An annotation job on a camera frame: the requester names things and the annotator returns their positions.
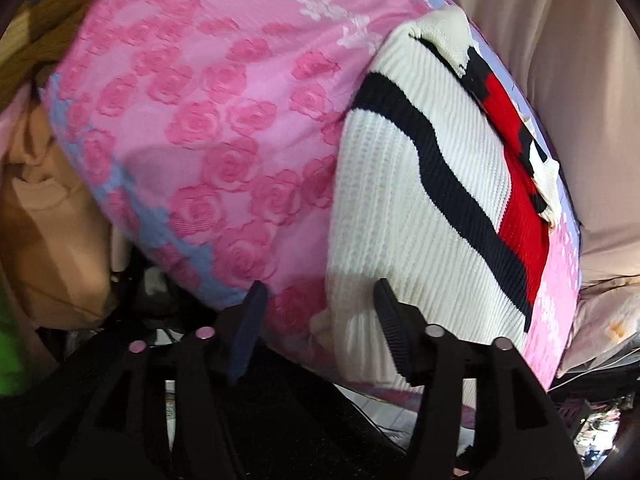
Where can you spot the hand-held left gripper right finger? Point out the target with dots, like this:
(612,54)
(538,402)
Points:
(395,325)

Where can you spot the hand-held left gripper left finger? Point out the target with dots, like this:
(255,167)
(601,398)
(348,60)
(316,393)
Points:
(246,325)

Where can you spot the white striped knit sweater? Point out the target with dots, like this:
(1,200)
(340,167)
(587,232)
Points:
(430,210)

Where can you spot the pink rose pattern bedsheet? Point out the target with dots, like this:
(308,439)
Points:
(215,135)

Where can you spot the beige cloth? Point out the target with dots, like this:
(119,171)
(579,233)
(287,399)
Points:
(50,240)

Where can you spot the green cloth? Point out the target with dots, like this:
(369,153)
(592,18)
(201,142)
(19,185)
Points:
(12,350)

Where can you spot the brown patterned blanket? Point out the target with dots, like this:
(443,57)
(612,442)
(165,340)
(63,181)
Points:
(45,25)

